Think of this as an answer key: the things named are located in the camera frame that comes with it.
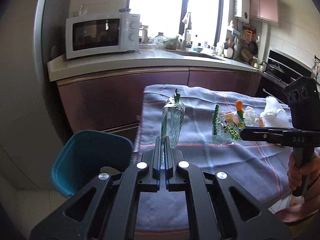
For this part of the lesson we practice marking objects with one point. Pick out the white wall water heater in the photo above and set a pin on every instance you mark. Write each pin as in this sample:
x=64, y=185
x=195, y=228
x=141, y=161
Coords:
x=242, y=10

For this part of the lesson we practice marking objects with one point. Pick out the white microwave oven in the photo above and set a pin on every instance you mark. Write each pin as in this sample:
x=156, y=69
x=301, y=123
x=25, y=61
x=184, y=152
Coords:
x=94, y=34

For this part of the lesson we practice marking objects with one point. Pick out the teal plastic trash bin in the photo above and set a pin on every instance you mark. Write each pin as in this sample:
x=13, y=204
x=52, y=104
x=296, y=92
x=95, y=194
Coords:
x=85, y=153

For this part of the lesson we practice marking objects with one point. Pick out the orange peel piece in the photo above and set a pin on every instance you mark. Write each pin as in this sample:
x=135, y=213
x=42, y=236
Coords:
x=239, y=105

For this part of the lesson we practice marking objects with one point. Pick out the black right gripper camera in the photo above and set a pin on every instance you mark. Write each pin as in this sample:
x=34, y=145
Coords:
x=303, y=100

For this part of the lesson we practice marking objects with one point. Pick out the silver refrigerator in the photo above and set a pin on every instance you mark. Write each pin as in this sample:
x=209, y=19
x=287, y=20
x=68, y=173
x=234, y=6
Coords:
x=29, y=140

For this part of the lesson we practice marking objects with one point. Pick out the black hanging frying pan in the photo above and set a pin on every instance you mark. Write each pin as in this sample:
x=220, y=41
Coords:
x=253, y=48

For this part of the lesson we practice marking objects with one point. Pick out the purple kitchen base cabinets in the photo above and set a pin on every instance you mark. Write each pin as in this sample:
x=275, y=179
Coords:
x=112, y=101

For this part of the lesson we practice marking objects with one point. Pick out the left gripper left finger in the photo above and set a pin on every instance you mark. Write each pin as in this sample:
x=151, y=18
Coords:
x=106, y=208

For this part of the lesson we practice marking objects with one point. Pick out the green clear plastic wrapper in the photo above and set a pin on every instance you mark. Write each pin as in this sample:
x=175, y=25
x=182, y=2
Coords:
x=226, y=126

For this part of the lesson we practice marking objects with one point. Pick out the black stove and hood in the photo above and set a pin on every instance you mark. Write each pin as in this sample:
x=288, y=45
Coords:
x=281, y=70

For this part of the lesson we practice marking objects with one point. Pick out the pink wall cabinet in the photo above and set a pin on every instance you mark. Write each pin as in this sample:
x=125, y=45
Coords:
x=265, y=10

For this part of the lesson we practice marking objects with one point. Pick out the pink sleeved right forearm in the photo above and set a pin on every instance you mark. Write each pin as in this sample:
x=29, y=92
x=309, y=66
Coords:
x=301, y=212

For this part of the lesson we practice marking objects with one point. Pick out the white tissue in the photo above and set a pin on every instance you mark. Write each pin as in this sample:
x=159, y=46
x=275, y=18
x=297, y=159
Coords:
x=250, y=117

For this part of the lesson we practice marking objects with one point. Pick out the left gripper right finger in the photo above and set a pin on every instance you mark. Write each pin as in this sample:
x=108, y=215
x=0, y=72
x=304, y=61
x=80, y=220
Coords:
x=218, y=207

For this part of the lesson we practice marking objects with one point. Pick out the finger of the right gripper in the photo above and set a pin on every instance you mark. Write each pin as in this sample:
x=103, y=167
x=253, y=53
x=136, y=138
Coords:
x=266, y=134

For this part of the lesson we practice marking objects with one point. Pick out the right hand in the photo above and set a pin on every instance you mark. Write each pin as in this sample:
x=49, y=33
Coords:
x=295, y=174

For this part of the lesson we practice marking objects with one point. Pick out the grey checked tablecloth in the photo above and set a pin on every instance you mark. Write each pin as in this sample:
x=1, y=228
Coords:
x=259, y=167

